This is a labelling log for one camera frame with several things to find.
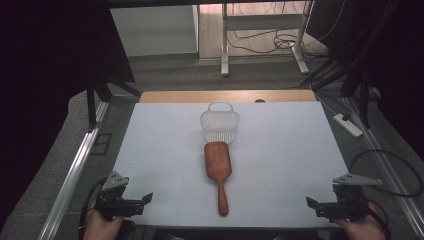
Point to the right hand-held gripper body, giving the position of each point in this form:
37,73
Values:
348,201

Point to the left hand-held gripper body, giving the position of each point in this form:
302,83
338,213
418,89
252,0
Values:
111,201

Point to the brown wooden hairbrush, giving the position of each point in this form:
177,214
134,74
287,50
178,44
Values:
218,163

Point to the white plastic mesh basket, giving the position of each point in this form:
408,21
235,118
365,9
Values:
220,133

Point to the person's left hand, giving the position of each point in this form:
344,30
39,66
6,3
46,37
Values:
100,228

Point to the person's right hand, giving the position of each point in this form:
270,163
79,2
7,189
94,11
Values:
361,230

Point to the pale blue table mat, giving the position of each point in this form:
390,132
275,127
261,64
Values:
166,150

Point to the dark floor outlet cover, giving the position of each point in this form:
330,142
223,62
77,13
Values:
101,144

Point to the white power strip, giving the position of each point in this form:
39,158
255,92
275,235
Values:
348,126

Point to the black plug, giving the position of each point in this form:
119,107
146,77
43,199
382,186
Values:
347,116

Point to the black metal stand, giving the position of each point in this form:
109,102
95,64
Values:
90,106
365,100

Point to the black curtain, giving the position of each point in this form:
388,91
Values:
400,66
40,83

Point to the white cabinet panel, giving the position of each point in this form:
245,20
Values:
153,30

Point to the aluminium floor rail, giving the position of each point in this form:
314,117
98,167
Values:
383,156
73,180

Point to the white metal desk frame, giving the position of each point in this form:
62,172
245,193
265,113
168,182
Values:
225,50

